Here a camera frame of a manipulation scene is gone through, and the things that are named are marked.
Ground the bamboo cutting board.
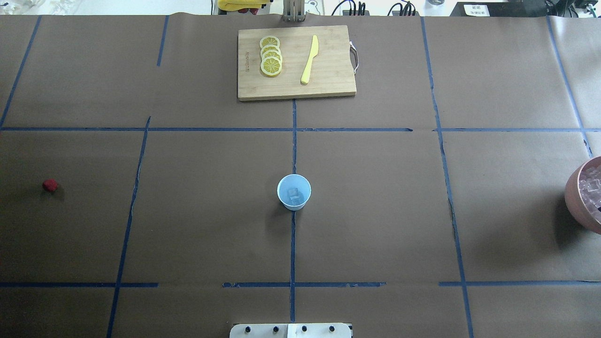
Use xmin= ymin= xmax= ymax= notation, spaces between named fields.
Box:
xmin=238 ymin=25 xmax=357 ymax=102

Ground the pink bowl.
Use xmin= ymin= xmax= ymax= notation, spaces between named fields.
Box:
xmin=564 ymin=156 xmax=601 ymax=234

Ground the red strawberry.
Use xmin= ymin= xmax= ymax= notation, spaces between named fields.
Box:
xmin=42 ymin=179 xmax=58 ymax=193

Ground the lemon slice top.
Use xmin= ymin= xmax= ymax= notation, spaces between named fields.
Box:
xmin=259 ymin=36 xmax=281 ymax=49

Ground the light blue plastic cup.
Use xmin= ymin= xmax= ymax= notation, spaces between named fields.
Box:
xmin=277 ymin=174 xmax=313 ymax=211

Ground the lemon slice bottom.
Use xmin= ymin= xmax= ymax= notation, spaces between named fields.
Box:
xmin=260 ymin=60 xmax=283 ymax=77

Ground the lemon slice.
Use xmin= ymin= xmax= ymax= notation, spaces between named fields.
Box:
xmin=261 ymin=49 xmax=283 ymax=64
xmin=260 ymin=60 xmax=283 ymax=77
xmin=261 ymin=44 xmax=282 ymax=59
xmin=259 ymin=36 xmax=281 ymax=49

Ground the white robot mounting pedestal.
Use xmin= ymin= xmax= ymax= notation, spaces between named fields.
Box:
xmin=229 ymin=323 xmax=354 ymax=338

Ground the pile of ice cubes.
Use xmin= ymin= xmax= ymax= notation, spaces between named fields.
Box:
xmin=578 ymin=166 xmax=601 ymax=223

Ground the yellow cloth bag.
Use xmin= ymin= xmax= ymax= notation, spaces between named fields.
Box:
xmin=217 ymin=0 xmax=273 ymax=15

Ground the yellow plastic knife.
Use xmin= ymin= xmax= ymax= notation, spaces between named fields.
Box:
xmin=300 ymin=35 xmax=319 ymax=85

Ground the aluminium frame post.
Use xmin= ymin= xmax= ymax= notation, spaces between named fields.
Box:
xmin=283 ymin=0 xmax=306 ymax=22

